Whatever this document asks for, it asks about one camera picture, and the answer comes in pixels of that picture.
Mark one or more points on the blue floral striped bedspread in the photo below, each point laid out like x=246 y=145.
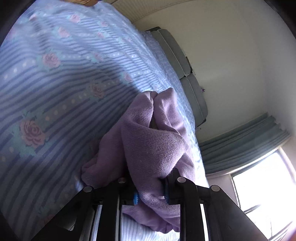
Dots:
x=68 y=72

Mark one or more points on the grey padded headboard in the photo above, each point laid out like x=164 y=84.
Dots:
x=182 y=67

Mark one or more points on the green curtain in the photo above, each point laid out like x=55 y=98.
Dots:
x=242 y=145

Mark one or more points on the purple sweatshirt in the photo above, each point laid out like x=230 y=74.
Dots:
x=150 y=140

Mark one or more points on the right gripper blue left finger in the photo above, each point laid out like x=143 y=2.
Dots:
x=128 y=192

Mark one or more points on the window with frame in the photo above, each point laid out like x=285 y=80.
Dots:
x=265 y=191

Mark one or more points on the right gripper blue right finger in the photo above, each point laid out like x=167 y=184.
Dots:
x=173 y=188

